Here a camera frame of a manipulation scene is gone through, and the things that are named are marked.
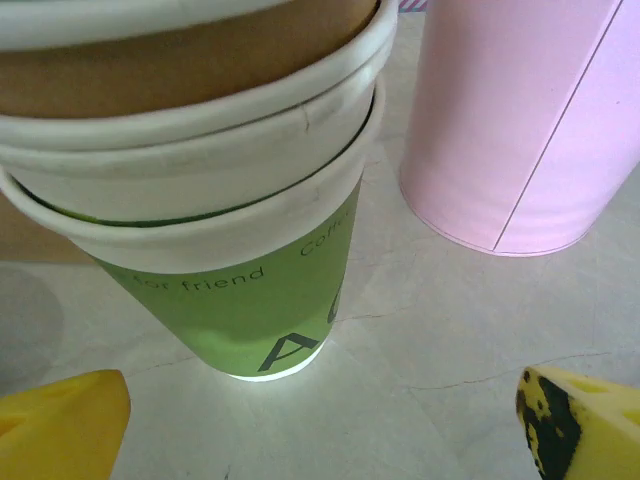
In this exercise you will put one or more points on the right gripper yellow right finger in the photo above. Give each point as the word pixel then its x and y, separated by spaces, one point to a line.
pixel 600 435

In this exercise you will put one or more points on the green paper coffee cup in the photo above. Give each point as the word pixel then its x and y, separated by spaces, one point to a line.
pixel 225 310
pixel 175 75
pixel 150 185

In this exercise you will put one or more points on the brown cardboard box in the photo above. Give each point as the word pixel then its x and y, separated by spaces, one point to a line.
pixel 30 240

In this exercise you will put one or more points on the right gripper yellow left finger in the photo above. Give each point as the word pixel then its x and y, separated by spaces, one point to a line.
pixel 60 430

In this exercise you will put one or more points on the pink cylindrical straw holder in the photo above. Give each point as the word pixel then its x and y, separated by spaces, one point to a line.
pixel 500 125

